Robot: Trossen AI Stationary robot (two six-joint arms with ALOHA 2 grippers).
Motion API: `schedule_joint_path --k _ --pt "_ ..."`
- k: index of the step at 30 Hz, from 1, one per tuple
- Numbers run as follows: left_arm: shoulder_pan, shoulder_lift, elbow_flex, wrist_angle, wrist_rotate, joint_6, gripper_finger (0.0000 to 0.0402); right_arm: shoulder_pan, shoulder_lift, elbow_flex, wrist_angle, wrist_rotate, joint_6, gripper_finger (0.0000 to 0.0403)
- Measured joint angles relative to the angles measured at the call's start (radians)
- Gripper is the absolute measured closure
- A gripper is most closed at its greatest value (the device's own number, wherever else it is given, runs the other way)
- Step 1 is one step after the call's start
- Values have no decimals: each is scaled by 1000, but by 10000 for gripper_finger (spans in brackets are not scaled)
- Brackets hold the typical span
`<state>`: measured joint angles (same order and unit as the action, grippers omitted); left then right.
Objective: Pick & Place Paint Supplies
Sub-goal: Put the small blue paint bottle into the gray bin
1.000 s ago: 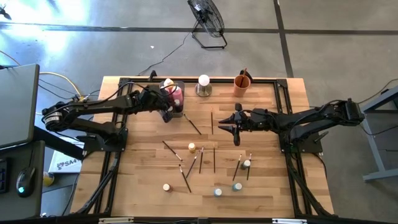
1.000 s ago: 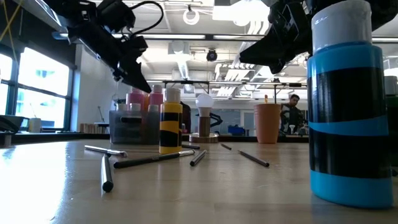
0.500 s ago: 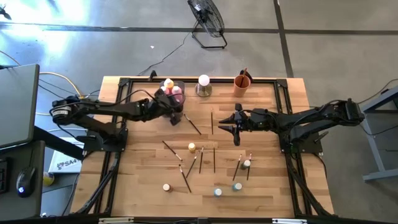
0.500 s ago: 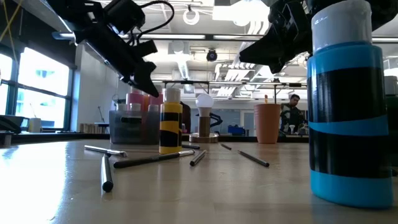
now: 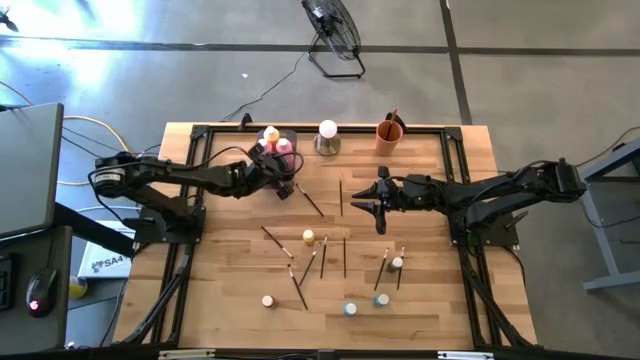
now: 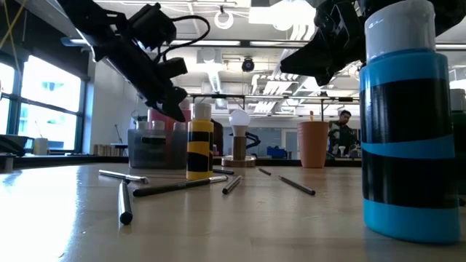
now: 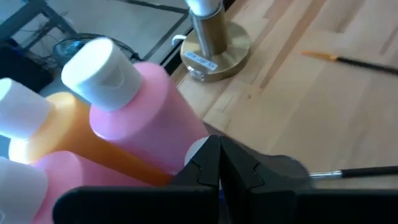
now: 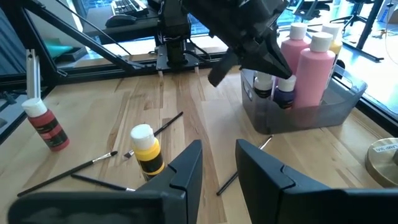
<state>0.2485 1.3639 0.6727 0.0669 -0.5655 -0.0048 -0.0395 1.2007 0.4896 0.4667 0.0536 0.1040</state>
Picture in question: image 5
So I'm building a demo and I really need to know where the grey metal table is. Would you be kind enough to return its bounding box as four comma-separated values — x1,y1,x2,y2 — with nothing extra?
551,139,640,295

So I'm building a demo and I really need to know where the black computer mouse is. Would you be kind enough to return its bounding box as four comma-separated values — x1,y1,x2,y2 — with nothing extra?
24,267,59,319

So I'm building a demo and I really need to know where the black fan power cable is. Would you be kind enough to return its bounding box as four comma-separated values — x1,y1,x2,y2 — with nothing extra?
219,49,311,124

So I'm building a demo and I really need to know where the grey monitor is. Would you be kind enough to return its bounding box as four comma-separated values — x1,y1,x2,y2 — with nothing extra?
0,102,65,240

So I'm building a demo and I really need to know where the long paintbrush orange ferrule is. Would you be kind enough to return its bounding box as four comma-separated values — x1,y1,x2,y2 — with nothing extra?
384,108,399,141

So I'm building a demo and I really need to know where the black keyboard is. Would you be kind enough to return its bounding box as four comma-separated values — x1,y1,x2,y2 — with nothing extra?
0,252,25,312

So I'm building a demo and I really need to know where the small yellow round container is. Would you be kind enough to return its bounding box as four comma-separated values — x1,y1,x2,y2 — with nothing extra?
68,275,89,301

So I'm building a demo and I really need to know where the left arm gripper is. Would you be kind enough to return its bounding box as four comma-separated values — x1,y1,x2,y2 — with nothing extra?
234,143,297,201

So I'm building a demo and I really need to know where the orange plastic cup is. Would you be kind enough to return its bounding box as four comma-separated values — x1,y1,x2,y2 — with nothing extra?
375,119,404,157

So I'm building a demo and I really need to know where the brass lamp with white bulb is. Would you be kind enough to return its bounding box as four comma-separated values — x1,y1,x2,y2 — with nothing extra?
313,118,343,157

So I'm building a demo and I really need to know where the silver aluminium post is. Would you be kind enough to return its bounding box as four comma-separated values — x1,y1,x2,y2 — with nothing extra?
158,349,217,360
437,350,495,360

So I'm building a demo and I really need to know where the white printed cardboard box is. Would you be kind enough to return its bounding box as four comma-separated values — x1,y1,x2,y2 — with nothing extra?
77,219,136,280

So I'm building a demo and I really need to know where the grey translucent plastic bin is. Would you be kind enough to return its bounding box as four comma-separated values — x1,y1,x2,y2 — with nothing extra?
254,128,300,191

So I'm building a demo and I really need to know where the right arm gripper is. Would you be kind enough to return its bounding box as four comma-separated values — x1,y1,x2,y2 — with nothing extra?
350,166,444,235

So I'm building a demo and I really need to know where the dark grey desk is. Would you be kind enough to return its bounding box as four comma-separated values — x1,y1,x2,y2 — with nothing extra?
0,202,136,354

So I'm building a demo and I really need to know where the yellow cable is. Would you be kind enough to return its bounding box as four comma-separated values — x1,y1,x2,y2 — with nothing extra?
54,115,132,187

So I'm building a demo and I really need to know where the black floor fan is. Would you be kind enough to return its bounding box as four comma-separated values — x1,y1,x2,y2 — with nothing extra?
300,0,367,80

